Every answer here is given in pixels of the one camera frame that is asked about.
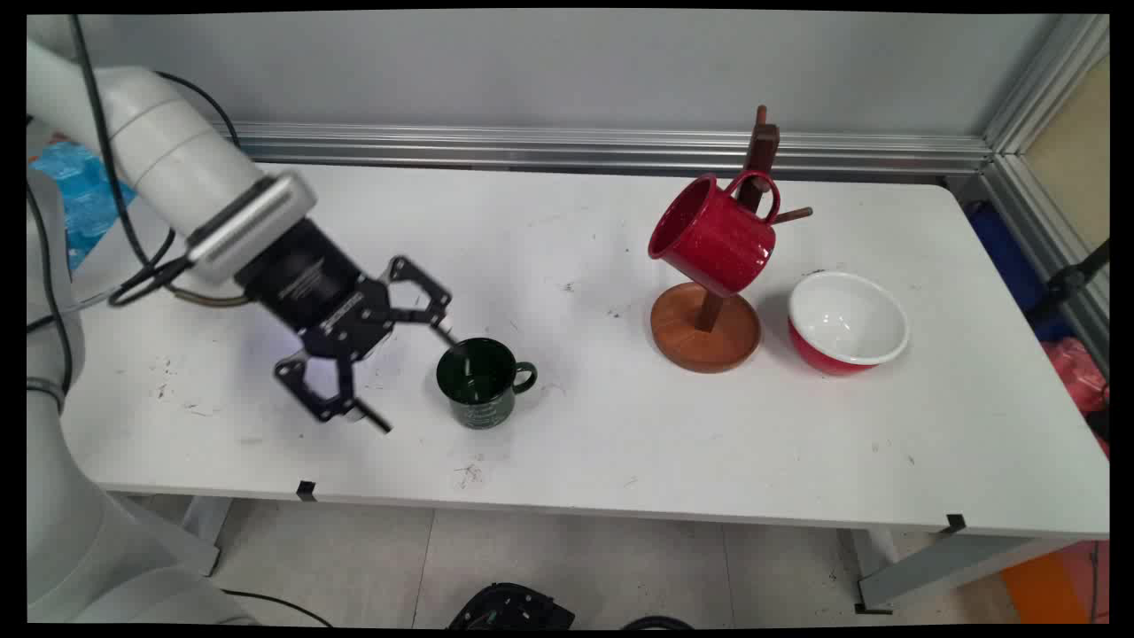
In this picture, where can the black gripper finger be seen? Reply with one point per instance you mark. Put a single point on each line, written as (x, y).
(323, 390)
(425, 292)

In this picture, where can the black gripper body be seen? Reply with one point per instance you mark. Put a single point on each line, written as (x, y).
(306, 283)

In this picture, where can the red enamel mug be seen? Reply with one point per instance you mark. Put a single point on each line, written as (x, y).
(709, 239)

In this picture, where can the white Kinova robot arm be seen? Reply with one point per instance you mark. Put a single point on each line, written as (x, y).
(168, 151)

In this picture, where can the black tape marker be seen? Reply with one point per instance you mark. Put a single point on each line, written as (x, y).
(955, 524)
(306, 491)

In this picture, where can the dark green enamel mug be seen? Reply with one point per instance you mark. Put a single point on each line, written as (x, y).
(483, 394)

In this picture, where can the blue plastic sheet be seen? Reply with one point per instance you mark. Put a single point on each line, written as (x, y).
(80, 195)

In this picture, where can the wooden mug tree stand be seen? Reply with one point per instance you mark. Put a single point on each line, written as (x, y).
(704, 332)

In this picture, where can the black device on floor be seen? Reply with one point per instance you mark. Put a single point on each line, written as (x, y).
(509, 610)

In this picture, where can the black curved floor object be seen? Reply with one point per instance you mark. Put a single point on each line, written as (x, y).
(657, 622)

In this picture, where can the red bowl white inside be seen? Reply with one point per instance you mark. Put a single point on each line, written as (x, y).
(846, 319)

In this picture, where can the blue bin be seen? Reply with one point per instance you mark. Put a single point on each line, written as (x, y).
(1005, 257)

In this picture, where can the grey table leg long foot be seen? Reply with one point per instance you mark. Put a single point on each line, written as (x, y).
(939, 567)

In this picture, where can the black clamp stand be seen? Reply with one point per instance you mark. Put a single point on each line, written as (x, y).
(1067, 282)

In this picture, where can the red plastic bag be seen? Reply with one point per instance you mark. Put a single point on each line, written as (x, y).
(1076, 377)

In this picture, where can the orange floor object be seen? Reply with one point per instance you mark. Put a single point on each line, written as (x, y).
(1045, 589)

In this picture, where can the long aluminium frame rail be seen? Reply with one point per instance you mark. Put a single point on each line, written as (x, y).
(620, 149)

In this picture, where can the aluminium corner frame post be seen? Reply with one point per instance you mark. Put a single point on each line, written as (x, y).
(1041, 97)

